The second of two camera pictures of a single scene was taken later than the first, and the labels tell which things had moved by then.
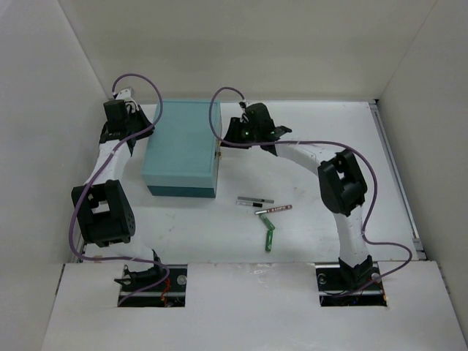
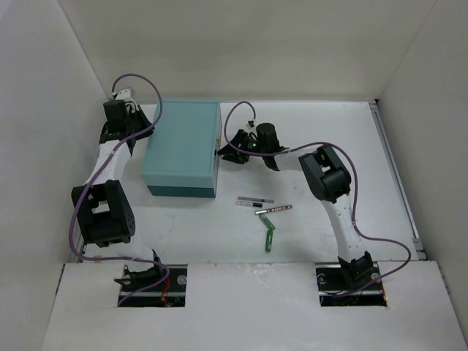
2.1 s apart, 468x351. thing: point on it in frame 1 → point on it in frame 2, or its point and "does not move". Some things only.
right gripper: x=235 y=126 → x=231 y=153
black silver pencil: x=252 y=204 does not move
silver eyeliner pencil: x=257 y=199 does not move
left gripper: x=137 y=122 does not move
